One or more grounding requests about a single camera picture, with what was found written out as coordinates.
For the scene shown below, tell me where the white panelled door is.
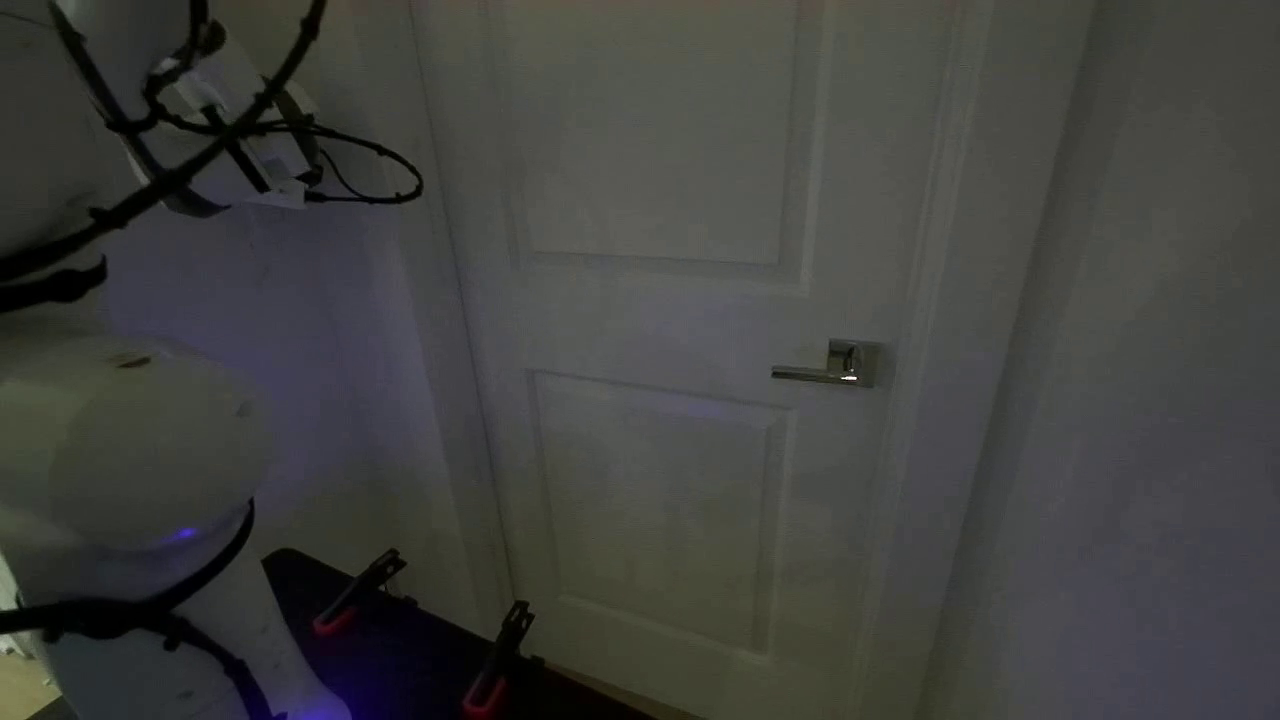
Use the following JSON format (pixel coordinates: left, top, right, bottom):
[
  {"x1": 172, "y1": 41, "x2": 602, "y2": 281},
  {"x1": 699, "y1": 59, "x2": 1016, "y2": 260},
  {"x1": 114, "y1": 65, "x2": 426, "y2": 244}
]
[{"x1": 414, "y1": 0, "x2": 991, "y2": 720}]

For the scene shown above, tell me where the silver lever door handle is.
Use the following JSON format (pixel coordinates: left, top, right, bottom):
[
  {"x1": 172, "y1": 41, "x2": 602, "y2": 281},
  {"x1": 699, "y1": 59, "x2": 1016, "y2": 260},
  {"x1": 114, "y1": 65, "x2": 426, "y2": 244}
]
[{"x1": 768, "y1": 336, "x2": 889, "y2": 392}]

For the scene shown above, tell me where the black robot base board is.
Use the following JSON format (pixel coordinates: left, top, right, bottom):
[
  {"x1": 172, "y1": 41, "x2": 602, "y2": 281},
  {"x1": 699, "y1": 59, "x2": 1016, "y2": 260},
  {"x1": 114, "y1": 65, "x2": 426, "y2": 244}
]
[{"x1": 255, "y1": 544, "x2": 657, "y2": 720}]

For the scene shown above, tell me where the black orange spring clamp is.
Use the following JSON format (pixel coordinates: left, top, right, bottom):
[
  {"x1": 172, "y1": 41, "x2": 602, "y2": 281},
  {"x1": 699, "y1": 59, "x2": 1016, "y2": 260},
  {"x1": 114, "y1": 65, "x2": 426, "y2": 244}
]
[
  {"x1": 459, "y1": 595, "x2": 538, "y2": 714},
  {"x1": 309, "y1": 544, "x2": 414, "y2": 640}
]

